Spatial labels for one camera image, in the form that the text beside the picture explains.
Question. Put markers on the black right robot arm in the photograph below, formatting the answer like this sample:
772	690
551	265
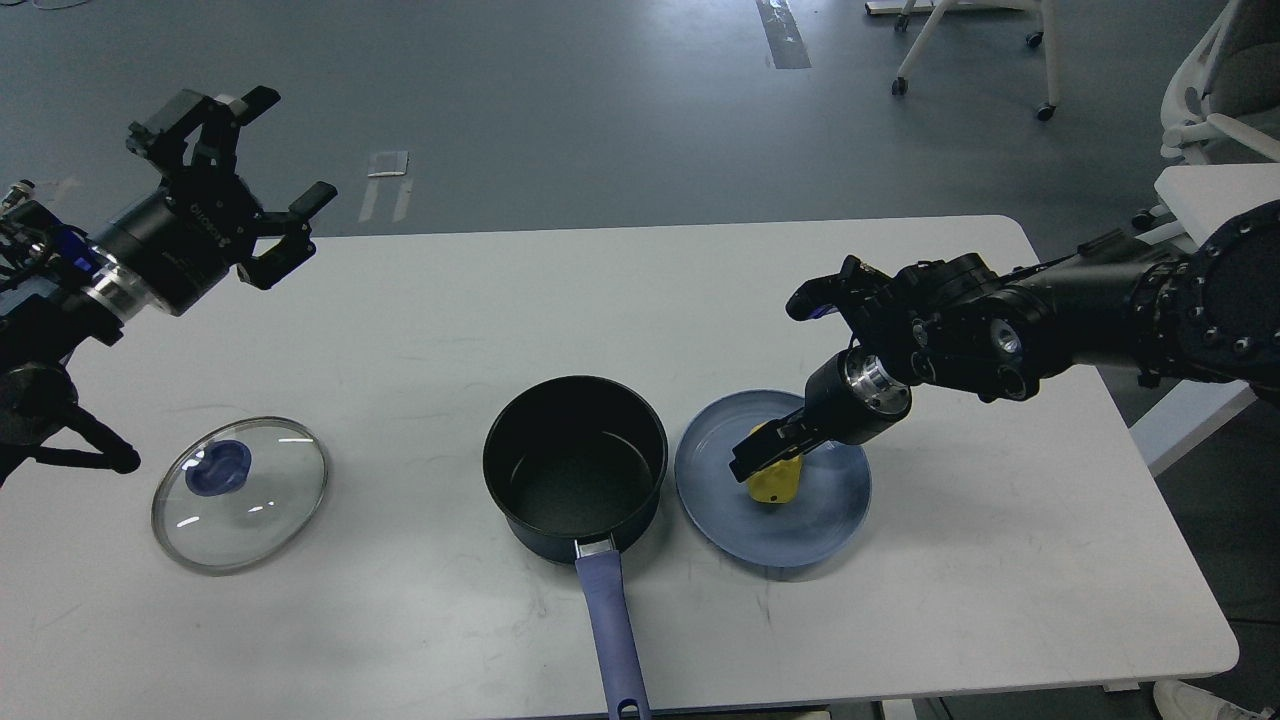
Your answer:
956	324

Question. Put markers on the white floor tape marks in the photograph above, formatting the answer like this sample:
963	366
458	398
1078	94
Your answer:
389	187

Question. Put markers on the white office chair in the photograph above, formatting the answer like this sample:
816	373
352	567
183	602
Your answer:
1221	103

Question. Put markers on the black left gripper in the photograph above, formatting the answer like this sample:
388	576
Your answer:
169	249

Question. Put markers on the white shoe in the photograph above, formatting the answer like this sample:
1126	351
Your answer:
1179	700

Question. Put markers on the grey floor tape strip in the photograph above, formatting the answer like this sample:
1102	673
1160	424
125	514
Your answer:
786	44

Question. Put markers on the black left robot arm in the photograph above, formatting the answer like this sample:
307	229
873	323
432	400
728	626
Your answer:
63	286

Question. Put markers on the black pot with blue handle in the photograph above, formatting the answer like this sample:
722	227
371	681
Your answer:
577	465

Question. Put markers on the blue round plate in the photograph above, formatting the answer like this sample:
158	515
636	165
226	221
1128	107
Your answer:
775	526

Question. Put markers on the white side table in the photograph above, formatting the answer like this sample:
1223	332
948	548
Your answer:
1216	310

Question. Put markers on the yellow potato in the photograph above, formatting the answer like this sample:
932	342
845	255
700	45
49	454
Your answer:
779	483

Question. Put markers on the glass lid with blue knob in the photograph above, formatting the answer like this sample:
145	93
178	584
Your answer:
238	496

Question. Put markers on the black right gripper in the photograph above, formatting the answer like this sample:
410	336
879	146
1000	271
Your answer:
850	399

